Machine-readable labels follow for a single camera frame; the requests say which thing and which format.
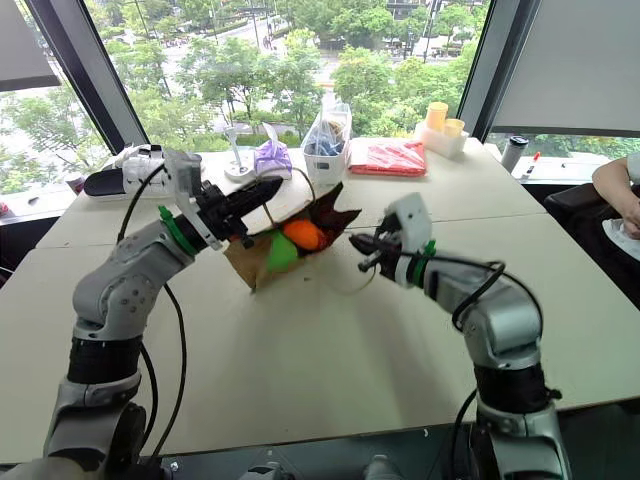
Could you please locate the purple plastic bag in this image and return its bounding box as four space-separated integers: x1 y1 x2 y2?
253 139 294 181

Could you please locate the brown paper bag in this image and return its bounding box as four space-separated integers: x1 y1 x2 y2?
219 167 374 296

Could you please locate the green wrist tie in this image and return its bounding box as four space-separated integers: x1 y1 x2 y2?
411 239 438 290
158 204 199 257

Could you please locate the grey window pillar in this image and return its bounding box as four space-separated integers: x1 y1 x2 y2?
456 0 502 144

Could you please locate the black flat sandal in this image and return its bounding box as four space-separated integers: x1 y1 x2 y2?
83 168 132 203

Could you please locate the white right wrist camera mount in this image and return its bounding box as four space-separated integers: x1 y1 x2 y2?
381 192 434 257

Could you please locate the small grey roller blind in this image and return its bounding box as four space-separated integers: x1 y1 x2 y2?
0 0 62 94

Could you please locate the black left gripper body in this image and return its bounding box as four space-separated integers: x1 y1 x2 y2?
196 182 255 250

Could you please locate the green plush toy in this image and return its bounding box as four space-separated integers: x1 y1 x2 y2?
266 232 302 274

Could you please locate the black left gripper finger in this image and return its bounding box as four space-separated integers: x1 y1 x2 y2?
227 178 285 208
234 188 282 219

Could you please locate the green right wrist tie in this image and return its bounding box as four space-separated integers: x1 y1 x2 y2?
411 239 438 290

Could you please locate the grey white tumbler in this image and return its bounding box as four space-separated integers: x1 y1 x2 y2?
500 134 530 174

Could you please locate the grey rounded shape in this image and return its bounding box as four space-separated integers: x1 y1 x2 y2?
363 454 402 480
248 461 282 480

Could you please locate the red folded cloth pack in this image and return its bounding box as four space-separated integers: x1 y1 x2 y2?
347 138 429 178

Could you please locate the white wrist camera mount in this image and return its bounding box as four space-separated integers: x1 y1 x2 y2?
162 148 224 252
381 192 434 257

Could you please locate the large grey roller blind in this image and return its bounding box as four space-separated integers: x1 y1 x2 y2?
491 0 640 139

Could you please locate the red capped marker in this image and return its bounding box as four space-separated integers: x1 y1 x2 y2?
519 150 543 182

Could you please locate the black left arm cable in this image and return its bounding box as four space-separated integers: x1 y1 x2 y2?
116 163 189 460

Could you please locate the dark window pillar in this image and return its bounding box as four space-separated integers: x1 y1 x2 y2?
23 0 151 157

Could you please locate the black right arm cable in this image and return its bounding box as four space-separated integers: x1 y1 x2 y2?
399 249 507 480

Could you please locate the tall yellow cup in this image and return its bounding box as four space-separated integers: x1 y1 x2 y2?
425 101 449 133

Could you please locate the orange ball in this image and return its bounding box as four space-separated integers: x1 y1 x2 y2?
282 219 324 252

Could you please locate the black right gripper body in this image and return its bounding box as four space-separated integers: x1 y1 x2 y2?
373 218 405 282

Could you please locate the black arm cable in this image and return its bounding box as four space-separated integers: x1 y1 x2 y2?
399 249 507 480
116 163 189 460

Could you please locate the bystander black clothing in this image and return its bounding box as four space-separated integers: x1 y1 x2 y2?
543 181 640 306

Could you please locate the bystander hand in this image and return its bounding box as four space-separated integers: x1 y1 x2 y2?
621 197 640 241

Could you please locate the white desk stand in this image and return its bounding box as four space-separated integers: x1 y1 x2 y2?
222 125 259 183

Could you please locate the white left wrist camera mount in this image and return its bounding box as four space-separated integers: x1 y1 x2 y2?
162 148 224 252

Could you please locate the white plastic tray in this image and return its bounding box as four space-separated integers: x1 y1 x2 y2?
413 120 471 161

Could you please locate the green left wrist tie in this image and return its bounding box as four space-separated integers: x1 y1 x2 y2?
158 204 199 257

